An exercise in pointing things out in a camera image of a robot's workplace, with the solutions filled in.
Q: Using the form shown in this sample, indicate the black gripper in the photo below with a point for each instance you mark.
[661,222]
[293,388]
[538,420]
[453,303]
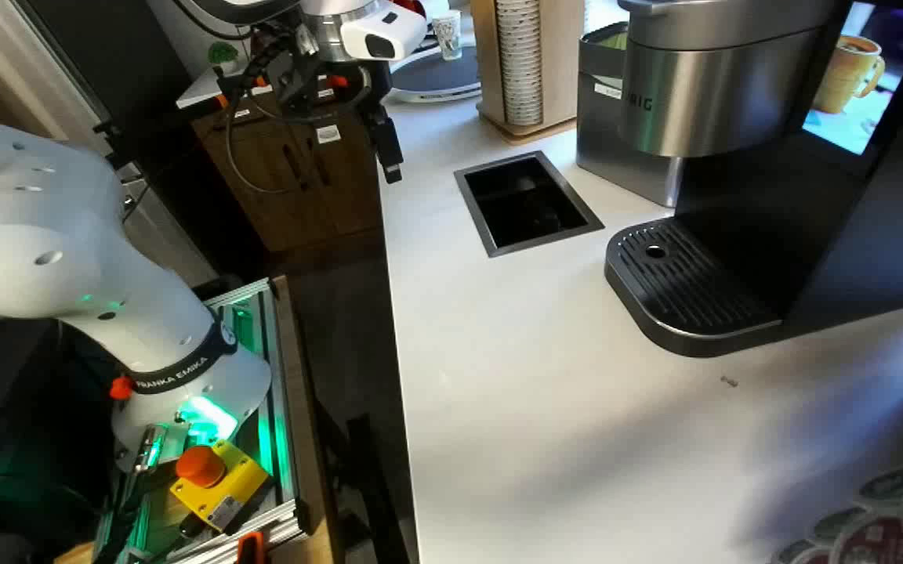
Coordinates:
[347,84]

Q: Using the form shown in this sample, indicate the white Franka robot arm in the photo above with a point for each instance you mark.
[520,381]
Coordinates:
[44,229]

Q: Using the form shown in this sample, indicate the black silver coffee maker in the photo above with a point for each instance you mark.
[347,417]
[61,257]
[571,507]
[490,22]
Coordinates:
[744,209]

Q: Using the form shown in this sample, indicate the coffee maker touchscreen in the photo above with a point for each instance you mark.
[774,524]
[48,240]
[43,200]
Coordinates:
[859,95]

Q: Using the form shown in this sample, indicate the green lidded coffee pod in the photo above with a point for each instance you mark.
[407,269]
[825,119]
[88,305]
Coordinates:
[887,486]
[838,524]

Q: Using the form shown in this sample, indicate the red lidded coffee pod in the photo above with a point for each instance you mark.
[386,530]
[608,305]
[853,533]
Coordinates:
[877,543]

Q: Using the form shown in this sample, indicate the white cabinet label sticker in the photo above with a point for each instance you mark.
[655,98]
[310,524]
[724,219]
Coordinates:
[328,133]

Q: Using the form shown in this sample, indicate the round blue tray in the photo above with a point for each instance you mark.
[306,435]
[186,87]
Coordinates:
[447,84]

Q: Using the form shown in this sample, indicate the small glass cup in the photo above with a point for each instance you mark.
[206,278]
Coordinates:
[449,37]

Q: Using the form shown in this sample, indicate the brown wooden cabinet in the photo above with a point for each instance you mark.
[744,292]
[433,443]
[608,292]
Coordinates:
[265,200]

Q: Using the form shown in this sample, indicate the steel framed countertop waste chute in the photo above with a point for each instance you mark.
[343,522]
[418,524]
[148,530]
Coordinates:
[529,205]

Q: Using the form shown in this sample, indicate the white paper cup stack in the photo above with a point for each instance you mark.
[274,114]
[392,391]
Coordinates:
[517,63]

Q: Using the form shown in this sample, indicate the small green round object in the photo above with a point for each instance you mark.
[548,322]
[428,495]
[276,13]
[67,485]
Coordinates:
[223,50]

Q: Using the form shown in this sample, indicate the wooden cup dispenser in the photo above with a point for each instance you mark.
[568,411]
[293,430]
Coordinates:
[561,63]

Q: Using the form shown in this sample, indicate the black ribbed drip tray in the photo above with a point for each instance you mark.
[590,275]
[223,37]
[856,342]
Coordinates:
[680,282]

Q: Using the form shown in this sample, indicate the yellow emergency stop box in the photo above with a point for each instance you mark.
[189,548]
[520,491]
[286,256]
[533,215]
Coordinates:
[237,474]

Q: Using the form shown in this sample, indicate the black cover cloth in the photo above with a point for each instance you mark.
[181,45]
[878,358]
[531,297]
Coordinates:
[13,472]

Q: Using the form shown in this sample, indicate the aluminium rail frame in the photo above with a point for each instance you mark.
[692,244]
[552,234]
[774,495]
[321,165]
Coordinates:
[282,417]

